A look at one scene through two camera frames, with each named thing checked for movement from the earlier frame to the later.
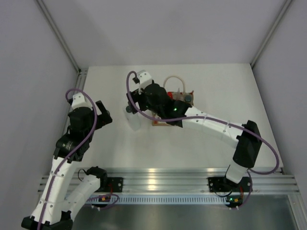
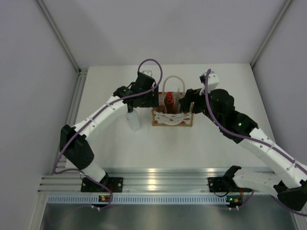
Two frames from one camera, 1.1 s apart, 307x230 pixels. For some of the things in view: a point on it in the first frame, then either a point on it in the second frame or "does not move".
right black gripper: [137, 98] → [192, 96]
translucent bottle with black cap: [133, 118] does not move
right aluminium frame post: [285, 5] does not move
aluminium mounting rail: [186, 179] does not move
